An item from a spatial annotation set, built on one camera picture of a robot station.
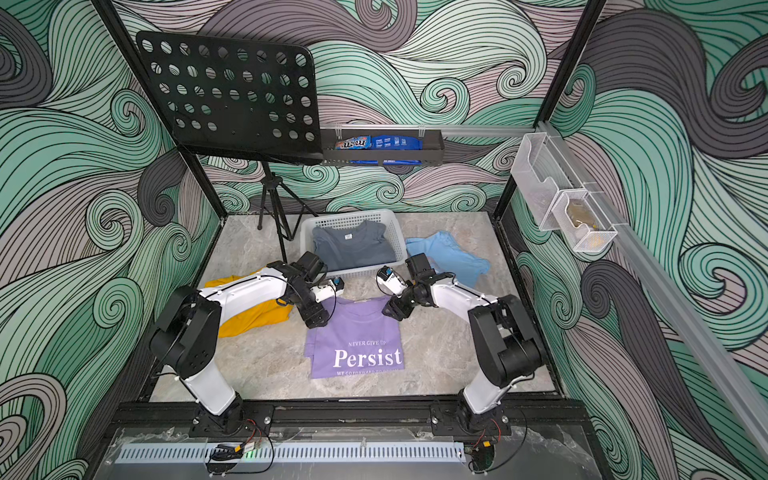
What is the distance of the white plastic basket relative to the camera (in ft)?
3.13

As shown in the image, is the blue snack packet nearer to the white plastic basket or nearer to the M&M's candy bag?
the M&M's candy bag

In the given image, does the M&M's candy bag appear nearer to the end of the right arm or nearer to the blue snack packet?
the blue snack packet

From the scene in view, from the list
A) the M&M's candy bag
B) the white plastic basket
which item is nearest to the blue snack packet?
the M&M's candy bag

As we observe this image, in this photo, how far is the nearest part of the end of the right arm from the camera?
0.69 metres

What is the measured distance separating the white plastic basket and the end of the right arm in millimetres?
145
